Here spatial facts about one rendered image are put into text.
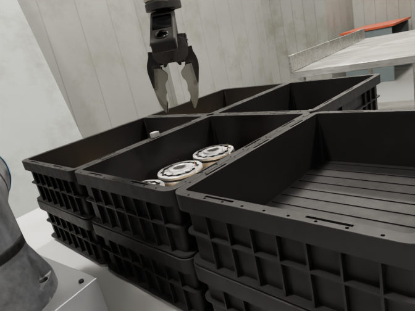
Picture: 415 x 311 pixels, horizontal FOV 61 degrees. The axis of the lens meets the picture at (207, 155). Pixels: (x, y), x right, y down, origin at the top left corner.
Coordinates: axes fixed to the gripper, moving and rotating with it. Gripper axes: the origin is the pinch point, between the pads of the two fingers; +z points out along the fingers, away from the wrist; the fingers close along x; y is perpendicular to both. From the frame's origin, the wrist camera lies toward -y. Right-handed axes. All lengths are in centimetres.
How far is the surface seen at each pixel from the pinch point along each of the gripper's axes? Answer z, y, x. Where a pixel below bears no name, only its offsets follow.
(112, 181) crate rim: 7.7, -19.4, 11.5
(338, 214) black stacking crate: 15.6, -26.5, -22.3
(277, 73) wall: 60, 610, -149
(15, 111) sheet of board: 15, 194, 137
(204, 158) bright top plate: 13.6, 4.0, -3.3
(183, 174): 13.8, -4.3, 1.5
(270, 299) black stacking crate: 17.5, -39.8, -9.4
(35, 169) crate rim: 10.6, 5.7, 36.3
